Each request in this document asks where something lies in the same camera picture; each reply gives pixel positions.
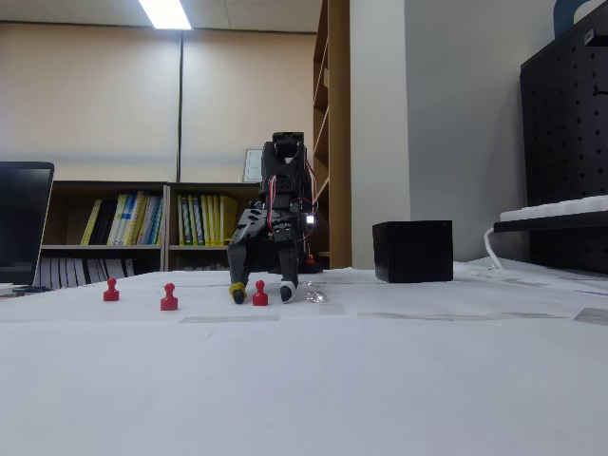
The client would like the black box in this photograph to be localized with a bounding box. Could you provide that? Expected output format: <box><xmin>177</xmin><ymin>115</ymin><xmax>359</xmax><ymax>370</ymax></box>
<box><xmin>371</xmin><ymin>219</ymin><xmax>455</xmax><ymax>285</ymax></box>

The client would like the wide yellow binder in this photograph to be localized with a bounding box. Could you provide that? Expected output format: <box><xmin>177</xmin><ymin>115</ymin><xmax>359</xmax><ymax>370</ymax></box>
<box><xmin>219</xmin><ymin>194</ymin><xmax>241</xmax><ymax>247</ymax></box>

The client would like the framed white certificate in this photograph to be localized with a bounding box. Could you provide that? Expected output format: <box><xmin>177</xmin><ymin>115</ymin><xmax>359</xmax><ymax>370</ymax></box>
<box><xmin>242</xmin><ymin>147</ymin><xmax>265</xmax><ymax>184</ymax></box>

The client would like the low wooden bookshelf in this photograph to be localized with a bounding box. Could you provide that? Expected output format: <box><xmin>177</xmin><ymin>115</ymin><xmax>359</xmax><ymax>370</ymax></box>
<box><xmin>163</xmin><ymin>181</ymin><xmax>294</xmax><ymax>273</ymax></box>
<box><xmin>39</xmin><ymin>179</ymin><xmax>171</xmax><ymax>290</ymax></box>

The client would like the green white binder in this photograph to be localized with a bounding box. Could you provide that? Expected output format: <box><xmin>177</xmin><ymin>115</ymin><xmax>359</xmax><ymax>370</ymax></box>
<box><xmin>186</xmin><ymin>193</ymin><xmax>205</xmax><ymax>247</ymax></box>

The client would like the pale blue book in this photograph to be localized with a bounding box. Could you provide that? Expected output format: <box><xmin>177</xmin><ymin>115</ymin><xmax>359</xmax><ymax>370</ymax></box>
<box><xmin>140</xmin><ymin>194</ymin><xmax>165</xmax><ymax>247</ymax></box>

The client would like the white paper table cover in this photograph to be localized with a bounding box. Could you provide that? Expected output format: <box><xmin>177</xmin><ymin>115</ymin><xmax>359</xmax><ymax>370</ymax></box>
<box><xmin>0</xmin><ymin>258</ymin><xmax>608</xmax><ymax>456</ymax></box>

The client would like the white yellow book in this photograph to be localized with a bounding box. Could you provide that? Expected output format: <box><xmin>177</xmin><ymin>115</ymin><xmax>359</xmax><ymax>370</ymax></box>
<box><xmin>106</xmin><ymin>193</ymin><xmax>132</xmax><ymax>247</ymax></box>

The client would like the black book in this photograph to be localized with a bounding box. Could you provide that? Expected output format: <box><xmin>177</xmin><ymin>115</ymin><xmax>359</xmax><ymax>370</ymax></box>
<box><xmin>88</xmin><ymin>199</ymin><xmax>119</xmax><ymax>247</ymax></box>

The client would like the thin yellow book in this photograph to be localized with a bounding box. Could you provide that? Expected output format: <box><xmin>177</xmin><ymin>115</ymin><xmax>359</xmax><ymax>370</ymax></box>
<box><xmin>79</xmin><ymin>199</ymin><xmax>104</xmax><ymax>247</ymax></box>

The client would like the white binders row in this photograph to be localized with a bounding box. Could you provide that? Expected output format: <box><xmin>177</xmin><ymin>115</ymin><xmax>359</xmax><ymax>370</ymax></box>
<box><xmin>39</xmin><ymin>256</ymin><xmax>137</xmax><ymax>290</ymax></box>

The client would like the tall wooden bookshelf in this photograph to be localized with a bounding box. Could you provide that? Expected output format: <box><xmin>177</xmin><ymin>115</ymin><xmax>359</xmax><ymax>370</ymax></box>
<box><xmin>312</xmin><ymin>0</ymin><xmax>352</xmax><ymax>271</ymax></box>

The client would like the laptop screen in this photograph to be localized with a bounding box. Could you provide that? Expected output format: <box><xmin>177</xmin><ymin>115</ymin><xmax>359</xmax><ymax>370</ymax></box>
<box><xmin>0</xmin><ymin>161</ymin><xmax>56</xmax><ymax>288</ymax></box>

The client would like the ceiling light panel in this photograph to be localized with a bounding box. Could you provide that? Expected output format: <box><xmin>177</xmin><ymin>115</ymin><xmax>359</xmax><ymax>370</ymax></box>
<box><xmin>137</xmin><ymin>0</ymin><xmax>195</xmax><ymax>32</ymax></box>

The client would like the black shelf ledge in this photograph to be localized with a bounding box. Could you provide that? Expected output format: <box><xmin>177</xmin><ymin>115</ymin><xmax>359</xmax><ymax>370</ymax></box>
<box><xmin>492</xmin><ymin>216</ymin><xmax>608</xmax><ymax>235</ymax></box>

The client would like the black pegboard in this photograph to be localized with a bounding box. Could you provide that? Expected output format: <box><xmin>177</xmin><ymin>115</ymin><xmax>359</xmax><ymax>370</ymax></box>
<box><xmin>519</xmin><ymin>2</ymin><xmax>608</xmax><ymax>276</ymax></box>

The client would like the blue rounded object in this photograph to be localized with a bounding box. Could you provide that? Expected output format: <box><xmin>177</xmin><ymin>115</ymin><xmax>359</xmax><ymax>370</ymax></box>
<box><xmin>553</xmin><ymin>0</ymin><xmax>595</xmax><ymax>40</ymax></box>

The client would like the red servo cable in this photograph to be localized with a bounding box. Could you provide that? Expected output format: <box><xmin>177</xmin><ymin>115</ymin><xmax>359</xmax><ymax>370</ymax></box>
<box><xmin>265</xmin><ymin>174</ymin><xmax>279</xmax><ymax>234</ymax></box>

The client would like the thin black wall pole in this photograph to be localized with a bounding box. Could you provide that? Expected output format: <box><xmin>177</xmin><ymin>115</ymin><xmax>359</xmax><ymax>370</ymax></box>
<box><xmin>177</xmin><ymin>28</ymin><xmax>186</xmax><ymax>184</ymax></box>

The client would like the white power strip cable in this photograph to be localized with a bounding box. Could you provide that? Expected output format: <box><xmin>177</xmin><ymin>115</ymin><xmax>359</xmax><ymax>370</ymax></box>
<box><xmin>483</xmin><ymin>225</ymin><xmax>505</xmax><ymax>271</ymax></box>

